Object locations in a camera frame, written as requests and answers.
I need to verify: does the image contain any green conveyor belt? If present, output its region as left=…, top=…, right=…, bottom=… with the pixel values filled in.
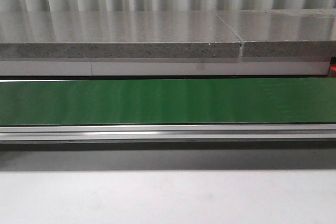
left=1, top=78, right=335, bottom=126

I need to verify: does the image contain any grey stone slab left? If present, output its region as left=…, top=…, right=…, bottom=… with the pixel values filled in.
left=1, top=11, right=240, bottom=59

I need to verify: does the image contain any grey stone slab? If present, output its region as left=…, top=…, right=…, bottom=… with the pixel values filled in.
left=217, top=9, right=335, bottom=59
left=1, top=11, right=240, bottom=59

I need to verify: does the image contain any grey stone slab right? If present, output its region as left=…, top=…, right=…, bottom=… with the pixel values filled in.
left=217, top=9, right=335, bottom=59

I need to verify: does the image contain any white panel under slab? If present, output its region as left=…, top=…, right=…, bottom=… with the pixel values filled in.
left=1, top=57, right=330, bottom=77

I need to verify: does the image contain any red object at right edge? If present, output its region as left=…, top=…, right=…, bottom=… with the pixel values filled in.
left=328, top=63, right=336, bottom=78

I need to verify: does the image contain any aluminium conveyor side rail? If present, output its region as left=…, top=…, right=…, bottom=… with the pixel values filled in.
left=1, top=124, right=335, bottom=144

